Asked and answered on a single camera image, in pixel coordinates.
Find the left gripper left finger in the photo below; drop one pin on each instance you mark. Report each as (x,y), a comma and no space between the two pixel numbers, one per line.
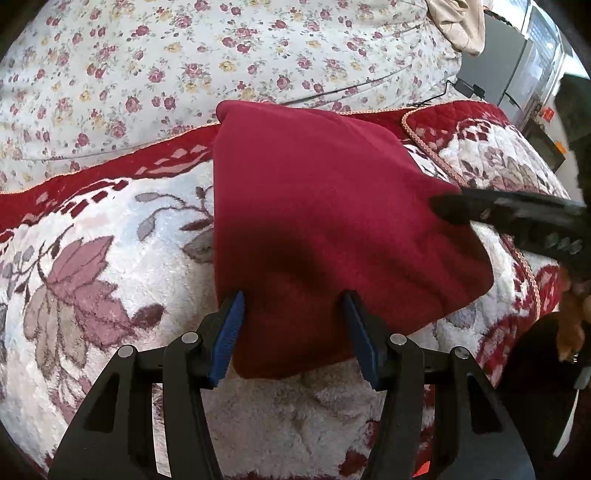
(112,433)

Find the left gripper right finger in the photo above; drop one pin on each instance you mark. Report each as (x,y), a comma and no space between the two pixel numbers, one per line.
(474,436)

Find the dark red fleece garment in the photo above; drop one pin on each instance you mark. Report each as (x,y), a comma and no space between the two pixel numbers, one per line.
(309,203)

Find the person's right hand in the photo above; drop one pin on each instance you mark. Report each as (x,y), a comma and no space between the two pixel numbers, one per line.
(574,311)

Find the grey cabinet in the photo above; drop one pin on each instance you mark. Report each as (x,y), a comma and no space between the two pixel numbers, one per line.
(516,70)

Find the red and white floral blanket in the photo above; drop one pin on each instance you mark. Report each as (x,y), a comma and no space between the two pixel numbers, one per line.
(122,253)

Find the beige cloth on bed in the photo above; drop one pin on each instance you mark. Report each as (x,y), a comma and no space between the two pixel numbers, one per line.
(462,22)

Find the white floral bed sheet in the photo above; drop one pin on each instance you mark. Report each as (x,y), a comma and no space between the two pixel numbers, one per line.
(88,81)

